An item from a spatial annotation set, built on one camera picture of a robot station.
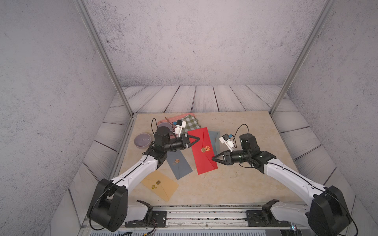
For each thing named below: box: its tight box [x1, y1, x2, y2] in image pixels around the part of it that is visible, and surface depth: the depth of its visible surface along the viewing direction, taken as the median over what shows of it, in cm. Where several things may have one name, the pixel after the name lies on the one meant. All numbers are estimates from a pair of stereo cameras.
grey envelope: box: [166, 149, 194, 180], surface depth 94 cm
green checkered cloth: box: [180, 114, 202, 135], surface depth 117 cm
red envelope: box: [187, 126, 219, 176], surface depth 76 cm
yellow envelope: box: [141, 169, 180, 202], surface depth 86 cm
